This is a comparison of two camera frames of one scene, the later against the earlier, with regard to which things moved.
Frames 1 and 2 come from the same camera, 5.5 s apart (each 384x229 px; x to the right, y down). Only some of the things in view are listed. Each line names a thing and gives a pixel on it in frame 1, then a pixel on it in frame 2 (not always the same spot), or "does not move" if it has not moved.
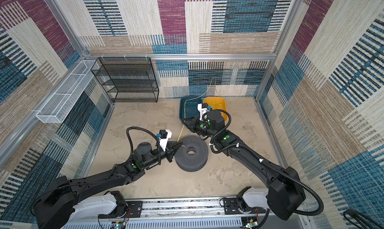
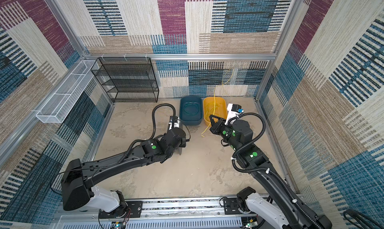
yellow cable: x=191 y=98 -> x=214 y=102
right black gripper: x=195 y=120 -> x=216 y=127
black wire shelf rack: x=127 y=79 does not move
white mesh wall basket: x=55 y=110 does not move
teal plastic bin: x=188 y=106 does not move
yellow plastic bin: x=217 y=103 does not move
